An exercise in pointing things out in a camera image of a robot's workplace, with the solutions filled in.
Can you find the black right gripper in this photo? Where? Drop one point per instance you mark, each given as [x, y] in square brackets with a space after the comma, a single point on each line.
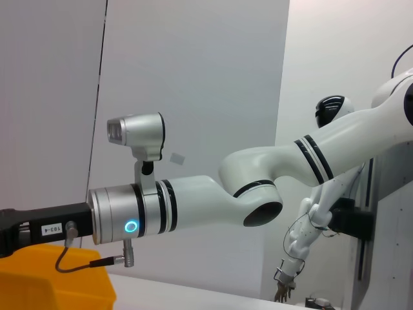
[32, 226]

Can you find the white humanoid robot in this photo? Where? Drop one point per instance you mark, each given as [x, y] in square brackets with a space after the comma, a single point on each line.
[303, 242]

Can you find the grey robot stand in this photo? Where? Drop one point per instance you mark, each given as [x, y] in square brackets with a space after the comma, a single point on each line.
[393, 210]

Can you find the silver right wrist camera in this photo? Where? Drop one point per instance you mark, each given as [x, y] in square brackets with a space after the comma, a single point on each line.
[138, 129]

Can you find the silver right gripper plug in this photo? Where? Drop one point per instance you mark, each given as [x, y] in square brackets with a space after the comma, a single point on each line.
[71, 230]

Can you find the small translucent wall tape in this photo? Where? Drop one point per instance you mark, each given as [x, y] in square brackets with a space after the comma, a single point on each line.
[177, 159]

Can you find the yellow plastic bin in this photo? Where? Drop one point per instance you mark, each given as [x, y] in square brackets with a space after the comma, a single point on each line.
[32, 281]

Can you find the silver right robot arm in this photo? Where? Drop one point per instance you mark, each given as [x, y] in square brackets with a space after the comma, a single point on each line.
[193, 200]

